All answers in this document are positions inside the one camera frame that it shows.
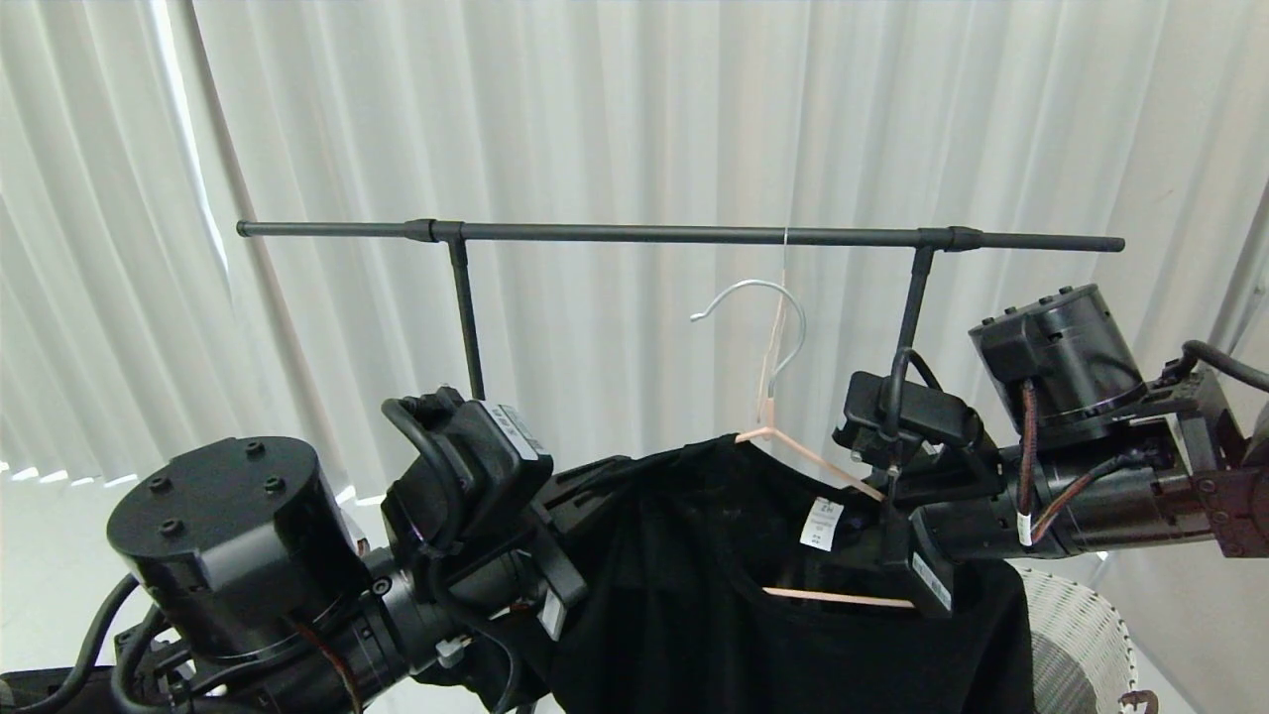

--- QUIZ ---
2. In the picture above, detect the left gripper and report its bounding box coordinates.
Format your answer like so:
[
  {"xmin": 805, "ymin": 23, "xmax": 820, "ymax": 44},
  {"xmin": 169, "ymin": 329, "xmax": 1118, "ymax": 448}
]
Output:
[{"xmin": 288, "ymin": 451, "xmax": 635, "ymax": 714}]

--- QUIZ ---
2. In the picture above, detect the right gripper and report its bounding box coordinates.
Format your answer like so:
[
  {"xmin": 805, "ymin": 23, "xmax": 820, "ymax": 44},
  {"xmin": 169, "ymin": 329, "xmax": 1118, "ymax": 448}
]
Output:
[{"xmin": 877, "ymin": 436, "xmax": 1191, "ymax": 620}]

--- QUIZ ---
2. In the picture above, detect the black t-shirt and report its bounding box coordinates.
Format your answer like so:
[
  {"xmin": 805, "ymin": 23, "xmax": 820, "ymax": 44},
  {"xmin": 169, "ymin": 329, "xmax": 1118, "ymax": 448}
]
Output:
[{"xmin": 411, "ymin": 433, "xmax": 1038, "ymax": 714}]

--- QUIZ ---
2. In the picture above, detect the pink clothes hanger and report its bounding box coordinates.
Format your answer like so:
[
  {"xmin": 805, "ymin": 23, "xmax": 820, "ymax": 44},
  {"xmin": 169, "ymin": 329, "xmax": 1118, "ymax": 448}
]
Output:
[{"xmin": 691, "ymin": 280, "xmax": 916, "ymax": 609}]

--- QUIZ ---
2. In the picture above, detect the white laundry basket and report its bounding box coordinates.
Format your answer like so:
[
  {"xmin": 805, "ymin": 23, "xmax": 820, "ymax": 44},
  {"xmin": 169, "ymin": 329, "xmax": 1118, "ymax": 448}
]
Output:
[{"xmin": 1011, "ymin": 565, "xmax": 1161, "ymax": 714}]

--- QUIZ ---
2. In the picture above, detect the black clothes rack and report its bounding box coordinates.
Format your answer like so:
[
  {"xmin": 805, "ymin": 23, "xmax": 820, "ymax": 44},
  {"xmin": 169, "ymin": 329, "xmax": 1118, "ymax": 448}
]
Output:
[{"xmin": 236, "ymin": 218, "xmax": 1126, "ymax": 400}]

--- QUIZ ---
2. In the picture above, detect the white curtain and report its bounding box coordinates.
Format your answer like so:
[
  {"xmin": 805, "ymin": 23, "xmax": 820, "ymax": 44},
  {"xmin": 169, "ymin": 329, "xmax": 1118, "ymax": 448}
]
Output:
[{"xmin": 0, "ymin": 0, "xmax": 1269, "ymax": 497}]

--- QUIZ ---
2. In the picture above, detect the black cable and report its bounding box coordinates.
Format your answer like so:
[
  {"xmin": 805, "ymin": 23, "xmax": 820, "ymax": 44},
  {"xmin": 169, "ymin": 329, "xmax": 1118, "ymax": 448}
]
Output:
[
  {"xmin": 1155, "ymin": 340, "xmax": 1269, "ymax": 394},
  {"xmin": 55, "ymin": 573, "xmax": 170, "ymax": 714}
]

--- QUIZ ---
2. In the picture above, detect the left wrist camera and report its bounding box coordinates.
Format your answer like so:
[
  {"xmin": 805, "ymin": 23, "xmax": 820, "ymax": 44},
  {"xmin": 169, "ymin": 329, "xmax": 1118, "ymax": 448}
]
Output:
[{"xmin": 382, "ymin": 387, "xmax": 588, "ymax": 611}]

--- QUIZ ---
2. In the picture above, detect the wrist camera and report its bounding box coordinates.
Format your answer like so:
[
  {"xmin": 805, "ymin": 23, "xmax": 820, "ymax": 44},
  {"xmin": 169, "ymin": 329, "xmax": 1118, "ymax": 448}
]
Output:
[
  {"xmin": 382, "ymin": 387, "xmax": 588, "ymax": 611},
  {"xmin": 833, "ymin": 370, "xmax": 987, "ymax": 472}
]

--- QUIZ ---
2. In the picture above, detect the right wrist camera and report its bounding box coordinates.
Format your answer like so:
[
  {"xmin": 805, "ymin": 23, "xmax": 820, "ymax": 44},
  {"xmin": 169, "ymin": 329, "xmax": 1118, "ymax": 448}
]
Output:
[{"xmin": 833, "ymin": 370, "xmax": 987, "ymax": 472}]

